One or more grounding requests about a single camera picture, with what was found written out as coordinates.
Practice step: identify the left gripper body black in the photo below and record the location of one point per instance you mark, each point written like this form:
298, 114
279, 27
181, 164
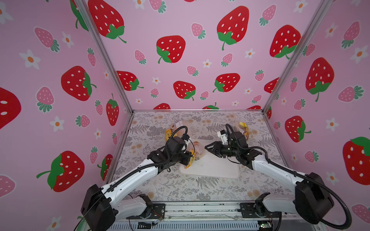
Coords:
182, 159

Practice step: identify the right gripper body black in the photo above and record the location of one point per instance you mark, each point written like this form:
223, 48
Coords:
218, 149

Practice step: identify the ziploc bag with cookies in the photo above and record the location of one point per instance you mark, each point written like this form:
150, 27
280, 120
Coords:
198, 151

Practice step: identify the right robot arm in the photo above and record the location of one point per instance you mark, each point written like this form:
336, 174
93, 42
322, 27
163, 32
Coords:
312, 198

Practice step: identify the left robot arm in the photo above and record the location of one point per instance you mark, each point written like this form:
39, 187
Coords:
102, 205

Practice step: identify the ziploc bag far right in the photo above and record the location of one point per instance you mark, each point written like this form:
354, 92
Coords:
243, 128

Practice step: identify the ziploc bag yellow duck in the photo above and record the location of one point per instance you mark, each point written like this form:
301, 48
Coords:
174, 127

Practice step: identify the white plastic tray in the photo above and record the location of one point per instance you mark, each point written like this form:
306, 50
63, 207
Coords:
213, 166

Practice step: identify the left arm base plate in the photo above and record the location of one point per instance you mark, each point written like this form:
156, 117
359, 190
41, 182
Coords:
155, 211

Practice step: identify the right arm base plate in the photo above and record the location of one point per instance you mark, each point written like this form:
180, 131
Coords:
251, 210

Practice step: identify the aluminium front rail frame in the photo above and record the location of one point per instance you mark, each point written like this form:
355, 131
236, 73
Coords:
209, 216

